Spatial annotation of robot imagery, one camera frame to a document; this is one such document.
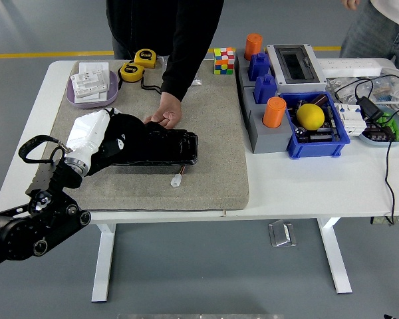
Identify person's left hand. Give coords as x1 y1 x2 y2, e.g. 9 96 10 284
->
142 91 183 129

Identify blue plastic bin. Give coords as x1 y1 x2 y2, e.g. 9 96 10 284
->
279 92 352 160

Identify blue block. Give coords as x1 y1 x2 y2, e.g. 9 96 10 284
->
253 74 279 105
247 52 272 82

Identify metal floor plate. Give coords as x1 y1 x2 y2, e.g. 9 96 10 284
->
267 219 299 248

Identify person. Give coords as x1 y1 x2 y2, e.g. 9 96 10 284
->
339 0 399 72
106 0 225 102

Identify brown cylinder part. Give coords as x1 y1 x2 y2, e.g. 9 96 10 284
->
311 92 329 107

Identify grey holder block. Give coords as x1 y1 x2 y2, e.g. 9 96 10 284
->
235 49 273 89
241 86 293 154

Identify white connector with wires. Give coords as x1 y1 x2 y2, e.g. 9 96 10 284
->
170 165 188 189

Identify glossy black panel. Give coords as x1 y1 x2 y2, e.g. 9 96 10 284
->
109 121 199 167

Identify yellow ball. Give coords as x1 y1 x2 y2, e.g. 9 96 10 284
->
296 103 326 130

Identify black rag with red tag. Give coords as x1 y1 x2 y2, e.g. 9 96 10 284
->
86 112 154 176

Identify clear bags of small parts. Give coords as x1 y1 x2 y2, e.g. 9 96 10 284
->
325 75 399 108

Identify green plastic part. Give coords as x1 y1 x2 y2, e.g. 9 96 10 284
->
375 112 399 140

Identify multicolour puzzle cube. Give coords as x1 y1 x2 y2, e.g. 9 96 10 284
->
213 47 236 75

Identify white circuit breaker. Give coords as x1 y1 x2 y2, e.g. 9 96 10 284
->
335 102 367 137

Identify black lanyard strap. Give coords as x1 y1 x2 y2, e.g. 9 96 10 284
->
139 74 163 94

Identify orange cylinder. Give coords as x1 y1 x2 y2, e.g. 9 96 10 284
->
244 33 263 62
262 96 287 128

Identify white switch plate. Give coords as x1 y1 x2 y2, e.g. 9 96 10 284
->
73 90 109 104
78 62 109 76

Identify white power strip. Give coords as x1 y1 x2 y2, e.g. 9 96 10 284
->
317 58 383 76

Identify purple tray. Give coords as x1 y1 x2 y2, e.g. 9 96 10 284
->
66 69 120 109

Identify black terminal blocks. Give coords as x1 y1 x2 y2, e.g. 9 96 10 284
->
365 123 396 143

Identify white socket module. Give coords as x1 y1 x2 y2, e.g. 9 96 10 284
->
70 70 110 98

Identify yellow tape measure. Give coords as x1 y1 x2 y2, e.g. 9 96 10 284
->
119 62 146 83

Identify yellow tape measure 5m print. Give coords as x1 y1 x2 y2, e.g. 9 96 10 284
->
134 49 158 69

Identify white table leg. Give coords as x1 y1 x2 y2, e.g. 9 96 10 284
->
91 223 117 303
317 217 353 295

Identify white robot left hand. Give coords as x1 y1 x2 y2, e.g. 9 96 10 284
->
65 108 126 165

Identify grey-brown mat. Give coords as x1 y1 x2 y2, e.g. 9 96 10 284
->
33 59 250 213

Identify grey electrical enclosure box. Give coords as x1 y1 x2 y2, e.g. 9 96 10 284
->
265 44 329 94

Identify black power adapter with cord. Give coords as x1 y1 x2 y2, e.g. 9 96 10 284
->
334 73 399 226

